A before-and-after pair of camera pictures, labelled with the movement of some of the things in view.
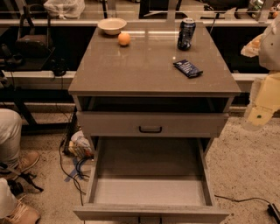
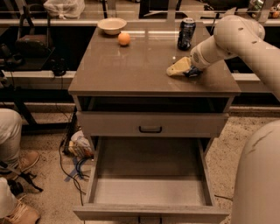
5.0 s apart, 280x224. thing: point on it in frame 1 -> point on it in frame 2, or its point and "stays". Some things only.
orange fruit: [123, 38] stays
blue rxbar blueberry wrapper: [189, 69] stays
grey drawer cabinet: [138, 84] stays
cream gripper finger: [255, 117] -> [175, 70]
